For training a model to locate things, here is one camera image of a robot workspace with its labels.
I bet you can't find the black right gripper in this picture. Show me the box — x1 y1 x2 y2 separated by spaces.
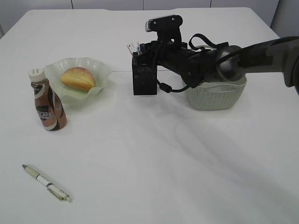
140 41 189 72

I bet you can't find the blue grey pen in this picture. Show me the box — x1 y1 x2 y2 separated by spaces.
136 42 142 55

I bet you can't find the clear plastic ruler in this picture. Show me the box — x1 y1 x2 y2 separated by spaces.
127 43 139 55

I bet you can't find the bread roll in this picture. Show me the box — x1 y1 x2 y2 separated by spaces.
60 67 96 91

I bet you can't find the brown coffee bottle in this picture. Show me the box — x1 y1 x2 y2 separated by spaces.
28 68 67 131

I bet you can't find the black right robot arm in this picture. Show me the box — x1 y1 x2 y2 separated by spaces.
132 36 299 95

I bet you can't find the black pen holder box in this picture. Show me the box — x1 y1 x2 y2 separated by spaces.
132 52 157 96

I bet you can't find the light green woven basket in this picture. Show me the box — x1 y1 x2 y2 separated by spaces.
185 45 248 111

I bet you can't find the pale green wavy plate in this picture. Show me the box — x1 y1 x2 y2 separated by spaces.
43 57 111 104

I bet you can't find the cream white pen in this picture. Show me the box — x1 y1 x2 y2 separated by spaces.
22 164 72 203

